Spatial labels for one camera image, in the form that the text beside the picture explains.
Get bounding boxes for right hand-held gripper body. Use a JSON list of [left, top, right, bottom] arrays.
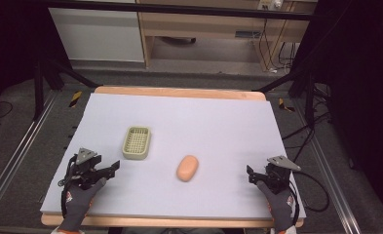
[[262, 155, 302, 196]]

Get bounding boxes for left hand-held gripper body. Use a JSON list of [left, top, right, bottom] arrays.
[[69, 147, 103, 191]]

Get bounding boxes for green soap dish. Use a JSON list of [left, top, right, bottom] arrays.
[[121, 125, 152, 161]]

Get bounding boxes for orange soap bar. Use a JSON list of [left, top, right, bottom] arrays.
[[175, 154, 200, 183]]

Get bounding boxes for white table mat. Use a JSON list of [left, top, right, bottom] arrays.
[[39, 93, 307, 220]]

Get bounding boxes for yellow black floor tape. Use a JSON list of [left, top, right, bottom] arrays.
[[68, 90, 83, 108], [278, 97, 296, 113]]

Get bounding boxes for black metal stand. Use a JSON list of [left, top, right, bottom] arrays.
[[251, 42, 329, 128], [32, 38, 100, 122]]

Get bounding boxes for wooden table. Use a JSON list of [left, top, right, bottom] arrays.
[[40, 85, 306, 229]]

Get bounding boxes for white cabinet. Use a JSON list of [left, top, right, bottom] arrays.
[[48, 7, 145, 63]]

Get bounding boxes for wooden desk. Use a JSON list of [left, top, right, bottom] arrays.
[[135, 0, 318, 71]]

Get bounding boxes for white power strip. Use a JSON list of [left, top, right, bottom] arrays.
[[257, 0, 284, 11]]

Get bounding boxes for left hand-held gripper cable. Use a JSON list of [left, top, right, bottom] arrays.
[[57, 155, 80, 219]]

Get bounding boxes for hand-held gripper cable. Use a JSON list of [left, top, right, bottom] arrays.
[[57, 155, 80, 219], [287, 170, 330, 226]]

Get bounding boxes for right hand-held gripper cable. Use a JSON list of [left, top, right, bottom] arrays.
[[287, 170, 330, 226]]

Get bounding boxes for black floor cables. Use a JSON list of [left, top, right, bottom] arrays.
[[281, 82, 334, 164]]

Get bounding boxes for metal floor rail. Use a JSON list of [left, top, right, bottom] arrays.
[[0, 91, 59, 225], [292, 97, 363, 234]]

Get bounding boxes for cables under desk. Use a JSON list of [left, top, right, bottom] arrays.
[[257, 18, 299, 73]]

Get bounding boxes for black frame crossbar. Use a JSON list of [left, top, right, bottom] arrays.
[[32, 0, 314, 21]]

